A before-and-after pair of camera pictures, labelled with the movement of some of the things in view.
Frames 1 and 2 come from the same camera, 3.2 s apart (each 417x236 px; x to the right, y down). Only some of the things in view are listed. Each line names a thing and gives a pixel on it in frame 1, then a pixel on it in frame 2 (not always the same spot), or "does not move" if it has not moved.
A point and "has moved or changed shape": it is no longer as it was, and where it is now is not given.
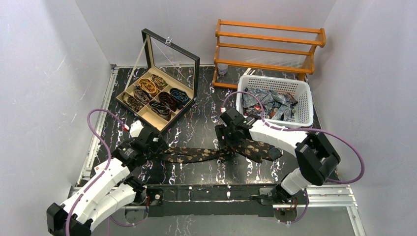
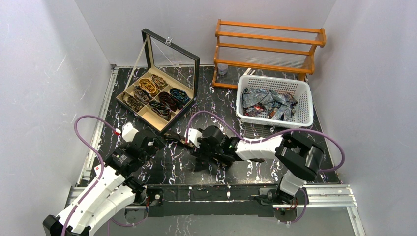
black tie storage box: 169,86 does not move
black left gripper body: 156,147 does not move
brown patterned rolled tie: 141,95 does not move
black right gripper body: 226,138 to 191,144
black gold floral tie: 246,150 has moved or changed shape
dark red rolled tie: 167,99 does not move
